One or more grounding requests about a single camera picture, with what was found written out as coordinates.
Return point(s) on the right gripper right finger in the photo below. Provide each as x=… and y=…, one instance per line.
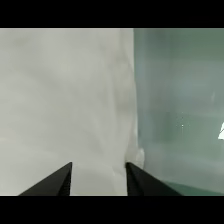
x=143, y=183

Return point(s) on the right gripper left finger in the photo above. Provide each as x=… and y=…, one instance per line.
x=60, y=183

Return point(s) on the white garment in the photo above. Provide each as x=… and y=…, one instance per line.
x=66, y=100

